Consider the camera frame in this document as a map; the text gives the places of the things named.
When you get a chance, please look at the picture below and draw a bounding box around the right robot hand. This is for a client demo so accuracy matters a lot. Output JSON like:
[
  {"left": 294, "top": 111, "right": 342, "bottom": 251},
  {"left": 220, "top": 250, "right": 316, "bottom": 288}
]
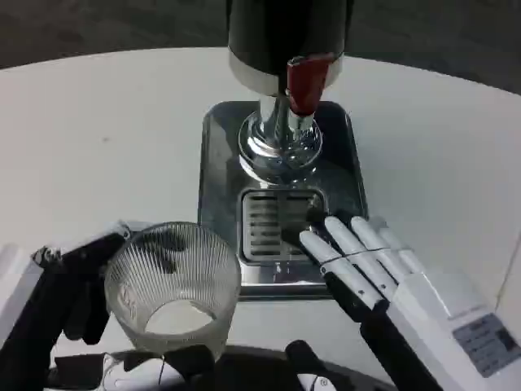
[{"left": 283, "top": 214, "right": 521, "bottom": 391}]

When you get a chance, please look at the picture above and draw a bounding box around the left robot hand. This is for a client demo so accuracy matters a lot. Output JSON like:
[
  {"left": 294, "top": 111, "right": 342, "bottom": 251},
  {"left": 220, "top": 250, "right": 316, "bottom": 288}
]
[{"left": 0, "top": 219, "right": 223, "bottom": 391}]

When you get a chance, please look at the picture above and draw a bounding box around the clear ribbed glass cup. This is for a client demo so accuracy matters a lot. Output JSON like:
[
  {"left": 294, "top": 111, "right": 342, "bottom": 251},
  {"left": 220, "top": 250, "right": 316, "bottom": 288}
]
[{"left": 103, "top": 220, "right": 243, "bottom": 364}]

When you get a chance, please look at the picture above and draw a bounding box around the black robot torso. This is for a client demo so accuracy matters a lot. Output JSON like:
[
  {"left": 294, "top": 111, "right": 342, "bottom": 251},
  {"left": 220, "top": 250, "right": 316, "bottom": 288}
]
[{"left": 48, "top": 344, "right": 396, "bottom": 391}]

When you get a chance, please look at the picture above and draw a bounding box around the steel drain grid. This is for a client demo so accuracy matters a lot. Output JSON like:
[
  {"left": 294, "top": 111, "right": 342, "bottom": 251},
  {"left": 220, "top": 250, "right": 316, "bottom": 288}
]
[{"left": 237, "top": 187, "right": 331, "bottom": 262}]

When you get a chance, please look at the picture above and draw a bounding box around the steel drip tray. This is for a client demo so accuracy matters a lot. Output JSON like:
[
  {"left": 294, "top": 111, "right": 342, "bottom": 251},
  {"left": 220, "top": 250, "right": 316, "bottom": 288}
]
[{"left": 196, "top": 100, "right": 370, "bottom": 301}]

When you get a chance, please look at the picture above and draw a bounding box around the black drink dispenser chrome stand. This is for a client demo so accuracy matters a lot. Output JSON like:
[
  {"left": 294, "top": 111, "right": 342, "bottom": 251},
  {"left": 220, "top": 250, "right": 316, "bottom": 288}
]
[{"left": 226, "top": 0, "right": 347, "bottom": 189}]

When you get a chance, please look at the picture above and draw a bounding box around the red tap handle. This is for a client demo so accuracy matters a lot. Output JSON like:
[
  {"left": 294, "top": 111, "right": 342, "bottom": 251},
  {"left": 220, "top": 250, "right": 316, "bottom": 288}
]
[{"left": 285, "top": 55, "right": 332, "bottom": 117}]

